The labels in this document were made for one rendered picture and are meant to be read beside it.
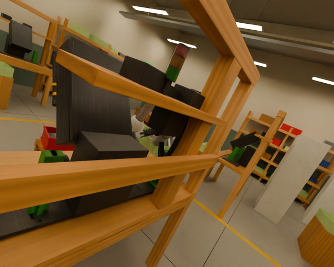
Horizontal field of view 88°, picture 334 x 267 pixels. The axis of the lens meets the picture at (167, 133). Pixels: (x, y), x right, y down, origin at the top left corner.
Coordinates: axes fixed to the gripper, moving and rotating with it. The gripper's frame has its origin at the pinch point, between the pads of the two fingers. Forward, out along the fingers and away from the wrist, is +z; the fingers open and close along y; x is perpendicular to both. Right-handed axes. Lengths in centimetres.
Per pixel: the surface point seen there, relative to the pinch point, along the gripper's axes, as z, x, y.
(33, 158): 51, -6, -34
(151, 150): -68, 7, -73
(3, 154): 62, -11, -34
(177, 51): 15, -16, 59
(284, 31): -556, -194, 63
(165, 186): -2.6, 36.5, 6.2
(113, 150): 31.3, 8.8, 22.1
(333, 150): -662, 182, 40
